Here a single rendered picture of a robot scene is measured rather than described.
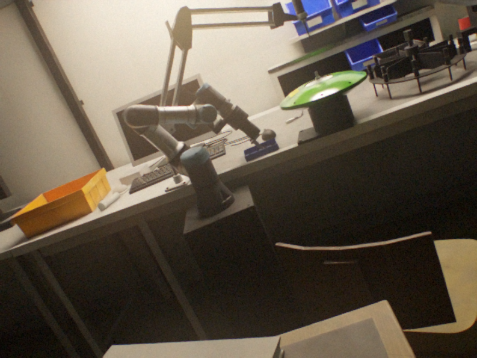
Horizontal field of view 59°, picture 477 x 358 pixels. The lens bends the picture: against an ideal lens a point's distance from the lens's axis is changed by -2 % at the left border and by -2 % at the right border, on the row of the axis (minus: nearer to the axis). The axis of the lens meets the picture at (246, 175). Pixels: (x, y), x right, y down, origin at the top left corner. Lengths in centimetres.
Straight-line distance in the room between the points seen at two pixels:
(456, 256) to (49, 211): 154
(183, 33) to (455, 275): 117
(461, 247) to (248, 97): 155
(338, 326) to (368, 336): 4
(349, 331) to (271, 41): 202
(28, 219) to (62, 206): 17
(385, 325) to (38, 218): 168
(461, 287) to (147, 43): 200
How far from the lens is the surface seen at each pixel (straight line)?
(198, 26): 165
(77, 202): 191
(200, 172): 136
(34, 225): 202
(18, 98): 293
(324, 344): 52
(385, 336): 51
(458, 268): 118
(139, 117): 136
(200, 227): 135
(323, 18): 220
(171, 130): 160
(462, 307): 107
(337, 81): 143
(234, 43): 242
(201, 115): 138
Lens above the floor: 132
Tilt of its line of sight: 17 degrees down
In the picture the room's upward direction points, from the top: 23 degrees counter-clockwise
